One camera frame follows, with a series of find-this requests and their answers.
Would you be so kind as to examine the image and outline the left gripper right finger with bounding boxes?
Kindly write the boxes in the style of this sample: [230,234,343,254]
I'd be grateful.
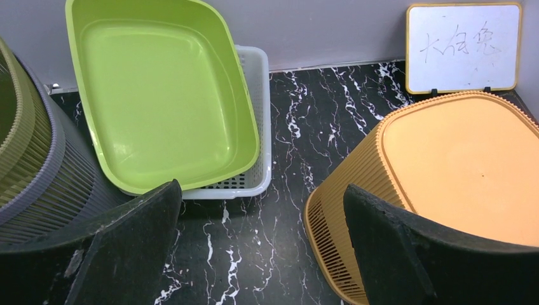
[343,184,538,304]

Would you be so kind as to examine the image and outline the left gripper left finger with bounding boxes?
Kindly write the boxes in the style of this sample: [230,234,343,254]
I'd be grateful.
[1,180,182,304]

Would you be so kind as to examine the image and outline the orange mesh basket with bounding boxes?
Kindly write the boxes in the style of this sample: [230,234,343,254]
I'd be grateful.
[304,91,538,304]

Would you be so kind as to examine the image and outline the olive green mesh basket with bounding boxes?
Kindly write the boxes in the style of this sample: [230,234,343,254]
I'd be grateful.
[1,40,52,207]

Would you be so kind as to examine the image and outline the grey mesh basket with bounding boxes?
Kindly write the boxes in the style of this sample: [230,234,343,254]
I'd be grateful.
[1,59,130,244]

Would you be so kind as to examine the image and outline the lime green plastic tray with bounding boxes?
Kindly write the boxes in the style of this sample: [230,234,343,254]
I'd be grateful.
[65,1,260,194]

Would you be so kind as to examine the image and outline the white perforated plastic basket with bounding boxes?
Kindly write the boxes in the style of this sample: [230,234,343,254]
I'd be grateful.
[181,44,273,201]

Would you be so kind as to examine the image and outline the small whiteboard with yellow frame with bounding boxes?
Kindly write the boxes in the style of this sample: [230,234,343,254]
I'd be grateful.
[406,2,522,94]

